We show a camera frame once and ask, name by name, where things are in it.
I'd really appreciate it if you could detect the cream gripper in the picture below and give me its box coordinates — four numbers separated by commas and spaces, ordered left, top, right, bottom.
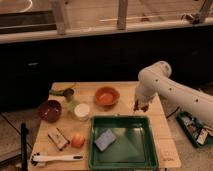
135, 87, 155, 105

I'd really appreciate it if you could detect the dark red grape bunch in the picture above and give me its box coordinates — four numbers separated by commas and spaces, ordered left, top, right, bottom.
133, 101, 149, 112

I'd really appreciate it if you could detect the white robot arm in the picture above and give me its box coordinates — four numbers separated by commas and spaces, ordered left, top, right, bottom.
135, 61, 213, 127

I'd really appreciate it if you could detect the orange bowl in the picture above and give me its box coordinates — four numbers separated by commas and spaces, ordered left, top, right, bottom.
94, 86, 120, 106

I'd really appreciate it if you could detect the dark red bowl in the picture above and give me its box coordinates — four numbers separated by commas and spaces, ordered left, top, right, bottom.
38, 100, 62, 123

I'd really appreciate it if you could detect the green plastic tray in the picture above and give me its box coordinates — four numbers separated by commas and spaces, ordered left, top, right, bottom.
88, 116, 159, 170

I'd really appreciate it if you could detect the green bin with items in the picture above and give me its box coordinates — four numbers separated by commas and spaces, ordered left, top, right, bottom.
176, 112, 213, 148

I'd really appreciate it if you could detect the blue sponge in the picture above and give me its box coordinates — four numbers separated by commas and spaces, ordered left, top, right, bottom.
94, 129, 116, 151

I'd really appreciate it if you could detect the white round container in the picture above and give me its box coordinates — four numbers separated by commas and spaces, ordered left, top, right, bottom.
74, 103, 90, 121

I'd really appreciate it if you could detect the light green object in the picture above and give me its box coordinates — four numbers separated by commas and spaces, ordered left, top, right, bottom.
68, 100, 80, 113

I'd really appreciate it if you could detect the small dark cup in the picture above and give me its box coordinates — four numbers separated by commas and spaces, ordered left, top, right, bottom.
63, 88, 74, 102

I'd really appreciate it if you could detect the orange fruit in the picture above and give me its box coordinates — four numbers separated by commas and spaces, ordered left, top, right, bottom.
71, 134, 85, 148

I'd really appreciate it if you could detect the small brown box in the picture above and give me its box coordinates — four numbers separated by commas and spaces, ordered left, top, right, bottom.
48, 128, 70, 151

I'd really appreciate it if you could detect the black vertical pole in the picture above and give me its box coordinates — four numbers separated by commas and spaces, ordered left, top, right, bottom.
21, 123, 28, 171

